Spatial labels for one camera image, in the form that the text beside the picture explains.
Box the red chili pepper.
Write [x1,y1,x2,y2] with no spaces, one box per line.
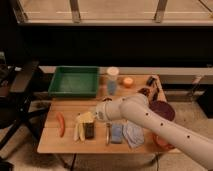
[56,113,65,137]

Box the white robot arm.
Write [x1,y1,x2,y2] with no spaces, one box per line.
[77,93,213,171]

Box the small metal cup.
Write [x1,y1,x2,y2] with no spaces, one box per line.
[102,97,112,101]

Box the clear plastic cup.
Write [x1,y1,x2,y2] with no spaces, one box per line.
[107,67,119,95]

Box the black rectangular block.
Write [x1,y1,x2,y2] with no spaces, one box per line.
[85,123,94,139]

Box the yellow banana peel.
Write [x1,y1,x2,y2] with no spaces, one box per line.
[73,123,85,141]

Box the metal fork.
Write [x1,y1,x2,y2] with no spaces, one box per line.
[106,123,111,145]

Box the blue sponge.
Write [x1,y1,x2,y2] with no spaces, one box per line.
[110,124,123,144]

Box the green plastic tray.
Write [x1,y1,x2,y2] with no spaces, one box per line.
[48,66,99,98]

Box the blue grey cloth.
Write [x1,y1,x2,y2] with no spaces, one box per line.
[123,121,144,148]

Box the orange round fruit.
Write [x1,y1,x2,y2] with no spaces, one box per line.
[123,77,134,88]

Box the brown pine cone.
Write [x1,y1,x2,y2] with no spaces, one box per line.
[138,88,150,97]

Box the black clip tool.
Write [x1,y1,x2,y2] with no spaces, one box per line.
[145,75,160,102]

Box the dark purple plate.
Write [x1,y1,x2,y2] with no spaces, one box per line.
[149,101,175,121]

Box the red brown bowl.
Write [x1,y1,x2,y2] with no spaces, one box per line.
[153,134,174,150]

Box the black office chair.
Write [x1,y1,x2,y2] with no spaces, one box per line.
[0,51,49,150]

